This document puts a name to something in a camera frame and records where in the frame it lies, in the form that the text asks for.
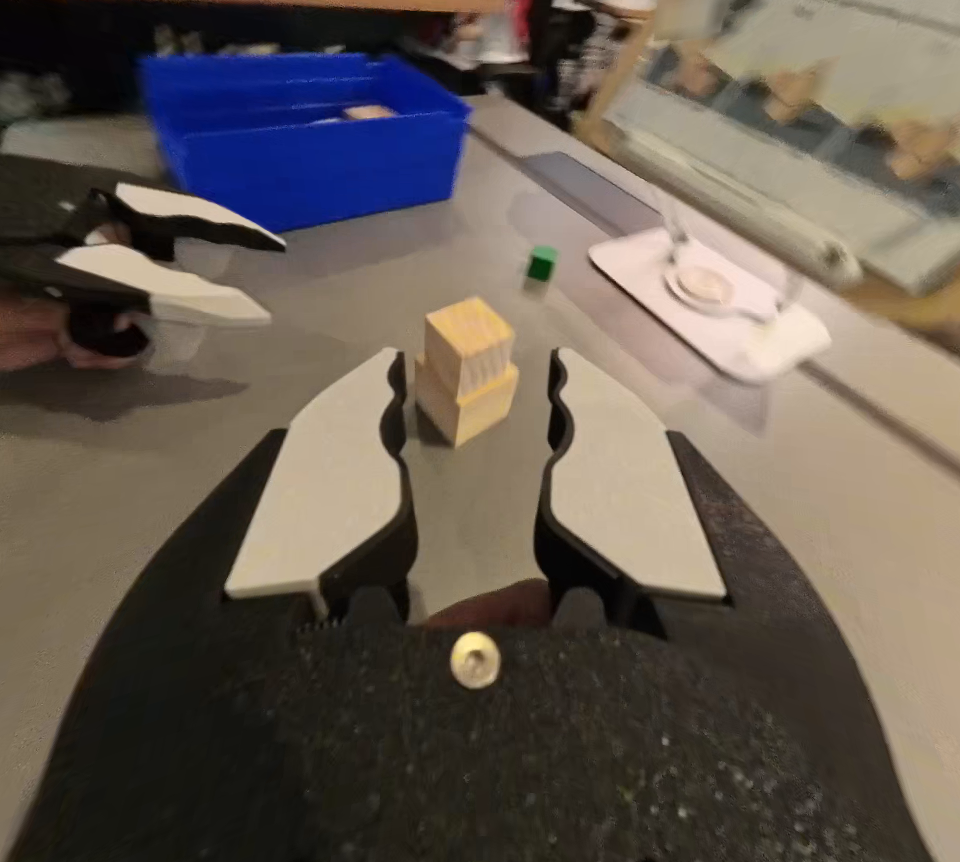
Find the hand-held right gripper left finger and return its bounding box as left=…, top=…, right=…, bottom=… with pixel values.
left=223, top=346, right=419, bottom=608

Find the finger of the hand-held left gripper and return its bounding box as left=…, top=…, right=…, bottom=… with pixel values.
left=88, top=183, right=288, bottom=262
left=54, top=243, right=273, bottom=370

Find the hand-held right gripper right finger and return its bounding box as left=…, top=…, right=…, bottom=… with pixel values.
left=534, top=346, right=729, bottom=604

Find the blue plastic bin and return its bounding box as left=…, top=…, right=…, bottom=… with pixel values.
left=138, top=52, right=474, bottom=235

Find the large pale wooden cube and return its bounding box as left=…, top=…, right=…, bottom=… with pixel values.
left=414, top=359, right=520, bottom=448

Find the medium pale wooden cube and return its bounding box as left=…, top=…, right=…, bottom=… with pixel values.
left=423, top=297, right=517, bottom=400

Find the person's left hand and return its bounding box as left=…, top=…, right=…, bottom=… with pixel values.
left=0, top=290, right=151, bottom=373

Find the instruction sheet on stand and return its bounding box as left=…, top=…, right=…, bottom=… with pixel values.
left=573, top=0, right=960, bottom=353

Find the printed instruction sheet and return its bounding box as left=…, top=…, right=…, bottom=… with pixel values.
left=600, top=0, right=960, bottom=297

